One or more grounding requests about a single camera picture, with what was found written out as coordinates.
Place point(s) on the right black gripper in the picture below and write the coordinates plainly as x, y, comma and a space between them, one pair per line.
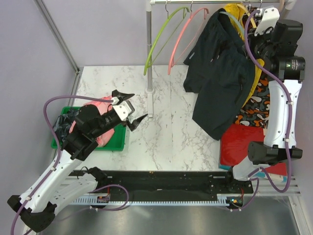
252, 39

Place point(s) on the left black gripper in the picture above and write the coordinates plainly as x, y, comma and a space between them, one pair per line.
134, 124

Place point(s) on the pale teal hanger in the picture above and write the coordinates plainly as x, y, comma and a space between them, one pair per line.
241, 29

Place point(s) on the dark navy shorts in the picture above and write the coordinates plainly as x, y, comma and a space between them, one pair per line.
220, 74

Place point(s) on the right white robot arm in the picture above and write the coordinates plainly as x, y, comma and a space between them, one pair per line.
276, 47

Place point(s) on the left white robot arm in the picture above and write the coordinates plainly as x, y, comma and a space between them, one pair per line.
38, 206

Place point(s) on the cream hanger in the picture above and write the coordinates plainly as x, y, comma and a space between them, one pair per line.
248, 14

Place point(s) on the yellow shorts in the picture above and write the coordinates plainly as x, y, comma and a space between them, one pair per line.
239, 14

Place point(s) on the pink hanger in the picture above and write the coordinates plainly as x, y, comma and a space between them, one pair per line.
188, 35

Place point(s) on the camouflage patterned shorts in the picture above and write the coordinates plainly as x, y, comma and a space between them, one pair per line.
255, 112

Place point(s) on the green hanger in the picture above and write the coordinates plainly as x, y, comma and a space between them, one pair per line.
161, 31

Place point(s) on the green plastic tray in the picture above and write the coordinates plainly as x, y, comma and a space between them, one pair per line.
117, 141

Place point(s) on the pink garment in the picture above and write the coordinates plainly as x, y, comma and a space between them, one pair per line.
102, 107

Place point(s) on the metal clothes rack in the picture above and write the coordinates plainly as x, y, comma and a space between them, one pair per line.
285, 6

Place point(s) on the dark patterned garment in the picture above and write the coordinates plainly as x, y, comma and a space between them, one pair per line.
64, 122

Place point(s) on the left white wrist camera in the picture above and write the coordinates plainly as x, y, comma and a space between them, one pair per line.
124, 109

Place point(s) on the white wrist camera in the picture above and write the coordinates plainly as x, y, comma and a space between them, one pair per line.
124, 109
268, 19

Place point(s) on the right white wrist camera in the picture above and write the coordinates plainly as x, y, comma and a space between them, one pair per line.
268, 19

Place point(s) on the white cable duct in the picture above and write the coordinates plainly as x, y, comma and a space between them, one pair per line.
94, 200

